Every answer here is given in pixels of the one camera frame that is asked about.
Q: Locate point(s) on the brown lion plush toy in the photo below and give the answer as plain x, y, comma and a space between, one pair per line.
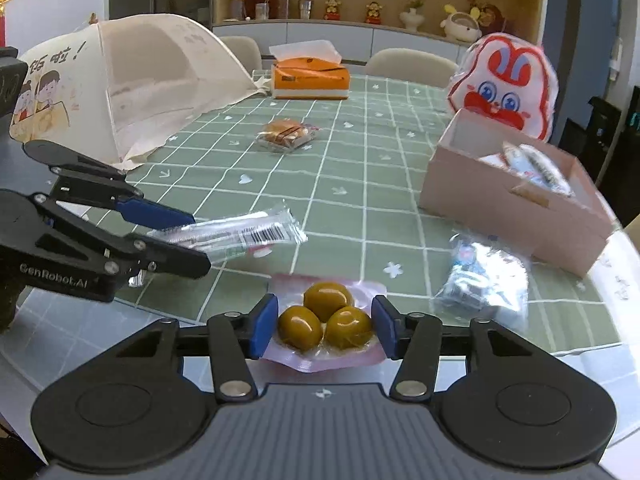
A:
492, 12

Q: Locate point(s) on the black furniture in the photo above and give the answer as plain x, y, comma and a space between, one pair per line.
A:
605, 130

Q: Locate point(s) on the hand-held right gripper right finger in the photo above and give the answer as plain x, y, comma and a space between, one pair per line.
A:
384, 327

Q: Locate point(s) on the green checkered tablecloth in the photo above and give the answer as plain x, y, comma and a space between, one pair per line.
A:
350, 170

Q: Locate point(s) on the pink packet of green eggs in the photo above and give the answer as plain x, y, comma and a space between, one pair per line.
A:
320, 327

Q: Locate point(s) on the blue white snack packet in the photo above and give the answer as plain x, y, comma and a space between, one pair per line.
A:
535, 165

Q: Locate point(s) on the white vase with flowers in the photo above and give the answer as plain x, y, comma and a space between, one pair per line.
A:
412, 20

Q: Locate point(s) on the cream mesh food cover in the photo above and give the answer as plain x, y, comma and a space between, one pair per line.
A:
150, 75

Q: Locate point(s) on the white tissue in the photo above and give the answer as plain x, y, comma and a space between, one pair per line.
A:
305, 50

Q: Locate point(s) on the brown cardboard box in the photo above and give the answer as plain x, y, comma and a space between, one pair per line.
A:
500, 220

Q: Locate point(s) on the wooden wall shelf cabinet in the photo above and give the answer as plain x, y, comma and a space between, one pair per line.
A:
350, 37

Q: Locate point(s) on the red gold figurine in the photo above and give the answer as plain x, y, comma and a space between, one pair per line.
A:
333, 10
373, 12

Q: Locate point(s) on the beige dining chair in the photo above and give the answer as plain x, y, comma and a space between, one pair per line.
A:
245, 55

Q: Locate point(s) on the red white rabbit bag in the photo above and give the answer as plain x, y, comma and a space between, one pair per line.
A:
500, 75

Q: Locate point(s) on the white plush toy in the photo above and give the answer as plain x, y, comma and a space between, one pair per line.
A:
460, 27

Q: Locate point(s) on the beige chair back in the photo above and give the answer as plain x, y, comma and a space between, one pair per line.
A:
410, 65

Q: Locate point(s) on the dark blue door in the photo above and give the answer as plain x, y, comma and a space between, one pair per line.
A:
585, 35

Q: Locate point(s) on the clear drinking glass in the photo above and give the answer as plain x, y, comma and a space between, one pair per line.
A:
283, 6
305, 9
263, 11

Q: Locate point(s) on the silver blue snack packet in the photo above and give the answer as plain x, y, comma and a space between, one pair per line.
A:
480, 280

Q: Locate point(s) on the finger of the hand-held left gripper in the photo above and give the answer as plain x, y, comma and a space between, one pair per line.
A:
155, 212
175, 260

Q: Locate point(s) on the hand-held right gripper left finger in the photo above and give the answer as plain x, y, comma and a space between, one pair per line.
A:
266, 327

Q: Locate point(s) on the long clear barcode snack packet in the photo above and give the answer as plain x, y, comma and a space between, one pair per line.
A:
250, 232

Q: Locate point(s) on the orange tissue box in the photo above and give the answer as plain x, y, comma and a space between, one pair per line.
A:
310, 80

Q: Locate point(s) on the clear bread packet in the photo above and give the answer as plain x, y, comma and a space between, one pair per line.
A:
285, 132

